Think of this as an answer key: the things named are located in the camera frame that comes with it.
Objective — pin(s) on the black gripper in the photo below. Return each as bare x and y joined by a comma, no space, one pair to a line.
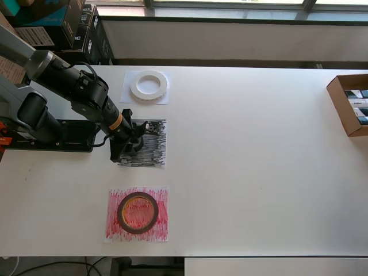
116,149

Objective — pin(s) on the small black tape roll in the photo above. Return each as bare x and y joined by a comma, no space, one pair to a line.
141,143

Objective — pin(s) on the white tape roll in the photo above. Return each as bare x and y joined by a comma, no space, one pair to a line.
162,86

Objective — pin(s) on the red tape roll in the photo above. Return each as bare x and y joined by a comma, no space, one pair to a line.
135,230

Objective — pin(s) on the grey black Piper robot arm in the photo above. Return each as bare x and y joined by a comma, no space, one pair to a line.
80,86

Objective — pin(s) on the black scribbled paper sheet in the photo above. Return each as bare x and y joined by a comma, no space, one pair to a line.
155,149

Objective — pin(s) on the blank white paper sheet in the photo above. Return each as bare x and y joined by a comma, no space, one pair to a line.
126,92

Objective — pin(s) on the red scribbled paper sheet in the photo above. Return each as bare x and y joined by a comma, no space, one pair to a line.
113,227

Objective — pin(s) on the black printed product box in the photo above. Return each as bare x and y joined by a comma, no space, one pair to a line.
100,43
72,23

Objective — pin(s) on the orange clamp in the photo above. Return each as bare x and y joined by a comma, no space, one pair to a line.
5,141

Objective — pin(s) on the brown printed cardboard carton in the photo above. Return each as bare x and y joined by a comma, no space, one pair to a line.
8,69

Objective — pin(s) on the black box with white label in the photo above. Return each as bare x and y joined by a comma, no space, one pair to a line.
34,36

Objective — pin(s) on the teal product box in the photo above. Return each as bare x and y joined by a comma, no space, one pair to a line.
43,15

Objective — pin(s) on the white board panel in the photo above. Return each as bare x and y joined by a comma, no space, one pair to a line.
258,268

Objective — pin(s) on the open brown cardboard box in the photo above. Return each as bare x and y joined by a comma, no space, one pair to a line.
336,95

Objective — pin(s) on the small white black carton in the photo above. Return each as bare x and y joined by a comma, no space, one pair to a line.
365,94
363,120
352,94
358,103
362,112

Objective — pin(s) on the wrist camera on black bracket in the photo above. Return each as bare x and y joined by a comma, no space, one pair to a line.
153,128

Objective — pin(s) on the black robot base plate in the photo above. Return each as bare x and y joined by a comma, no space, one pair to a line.
77,141

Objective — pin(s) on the black table frame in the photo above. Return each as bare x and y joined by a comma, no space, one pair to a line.
120,267

